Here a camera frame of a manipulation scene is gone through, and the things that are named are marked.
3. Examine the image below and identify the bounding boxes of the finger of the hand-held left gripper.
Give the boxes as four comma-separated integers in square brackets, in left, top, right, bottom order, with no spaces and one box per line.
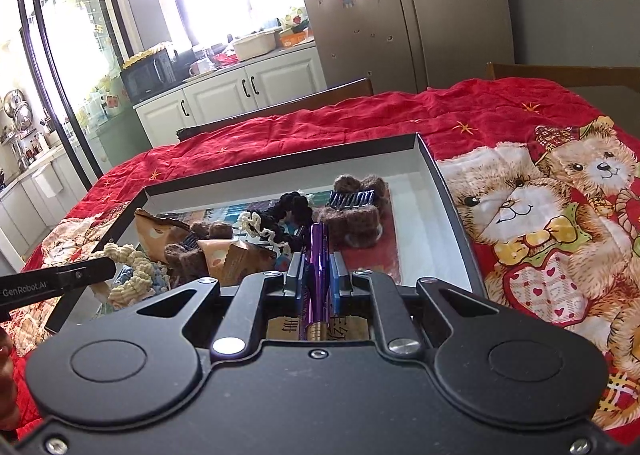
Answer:
[54,256,117,293]

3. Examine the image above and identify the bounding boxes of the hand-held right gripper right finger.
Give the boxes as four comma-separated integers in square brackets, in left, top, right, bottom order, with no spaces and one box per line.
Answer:
[327,251,502,357]

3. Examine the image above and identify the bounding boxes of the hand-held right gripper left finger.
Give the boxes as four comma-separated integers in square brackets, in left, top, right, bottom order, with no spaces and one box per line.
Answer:
[135,250,309,357]

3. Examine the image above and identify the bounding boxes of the purple pen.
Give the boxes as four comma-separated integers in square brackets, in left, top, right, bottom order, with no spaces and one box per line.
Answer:
[298,222,332,342]

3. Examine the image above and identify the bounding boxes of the cream crochet scrunchie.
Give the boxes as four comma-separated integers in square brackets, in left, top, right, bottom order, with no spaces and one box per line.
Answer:
[101,242,172,310]

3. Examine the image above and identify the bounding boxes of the brown fuzzy bear hair clip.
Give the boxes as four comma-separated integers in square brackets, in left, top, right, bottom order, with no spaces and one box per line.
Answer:
[164,222,237,287]
[324,174,392,250]

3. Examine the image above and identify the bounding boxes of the black shallow cardboard box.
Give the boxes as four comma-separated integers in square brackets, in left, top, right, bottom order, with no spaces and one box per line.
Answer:
[44,132,489,337]

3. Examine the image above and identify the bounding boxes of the person's left hand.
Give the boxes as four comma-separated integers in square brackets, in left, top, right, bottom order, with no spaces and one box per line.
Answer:
[0,327,24,436]

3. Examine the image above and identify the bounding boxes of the blue crochet scrunchie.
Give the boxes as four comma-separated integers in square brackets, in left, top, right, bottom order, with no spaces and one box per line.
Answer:
[116,261,170,292]

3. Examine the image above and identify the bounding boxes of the tan triangular snack packet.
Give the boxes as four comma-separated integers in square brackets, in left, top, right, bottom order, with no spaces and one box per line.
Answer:
[196,239,277,287]

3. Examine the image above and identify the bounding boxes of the black white-trimmed scrunchie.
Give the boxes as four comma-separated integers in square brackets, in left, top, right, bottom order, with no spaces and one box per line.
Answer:
[237,191,314,257]

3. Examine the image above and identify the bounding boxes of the brown crumpled snack packet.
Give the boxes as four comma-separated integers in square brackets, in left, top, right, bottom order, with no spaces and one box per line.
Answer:
[133,208,192,267]

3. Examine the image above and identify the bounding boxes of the white hanging bin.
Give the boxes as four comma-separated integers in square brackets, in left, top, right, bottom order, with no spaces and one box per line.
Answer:
[32,169,64,199]

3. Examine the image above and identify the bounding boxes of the hanging steel pot lids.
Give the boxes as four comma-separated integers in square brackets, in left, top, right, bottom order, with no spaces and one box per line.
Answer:
[2,87,32,132]

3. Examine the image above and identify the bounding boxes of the wooden chair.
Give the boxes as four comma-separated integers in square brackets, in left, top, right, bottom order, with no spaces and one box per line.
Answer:
[484,61,640,87]
[175,77,375,142]

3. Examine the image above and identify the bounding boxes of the black-framed sliding glass door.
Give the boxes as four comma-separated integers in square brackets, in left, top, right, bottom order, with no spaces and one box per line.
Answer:
[14,0,135,187]

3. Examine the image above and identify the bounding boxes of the red bear-print blanket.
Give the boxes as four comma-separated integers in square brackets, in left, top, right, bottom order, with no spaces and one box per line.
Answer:
[9,76,640,442]

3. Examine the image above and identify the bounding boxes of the black microwave oven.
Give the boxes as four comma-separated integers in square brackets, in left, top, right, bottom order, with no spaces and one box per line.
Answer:
[119,47,178,105]

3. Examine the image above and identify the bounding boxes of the white kitchen cabinet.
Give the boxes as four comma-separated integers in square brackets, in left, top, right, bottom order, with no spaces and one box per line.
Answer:
[132,46,329,149]

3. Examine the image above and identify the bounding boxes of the white lidded pot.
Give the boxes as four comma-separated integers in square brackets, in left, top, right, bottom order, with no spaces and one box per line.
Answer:
[232,30,279,62]

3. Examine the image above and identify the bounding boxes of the orange box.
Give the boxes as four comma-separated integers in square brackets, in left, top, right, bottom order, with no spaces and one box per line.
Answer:
[278,30,316,48]

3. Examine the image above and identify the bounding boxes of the beige refrigerator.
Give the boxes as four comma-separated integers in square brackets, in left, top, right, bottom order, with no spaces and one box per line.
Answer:
[286,0,517,92]

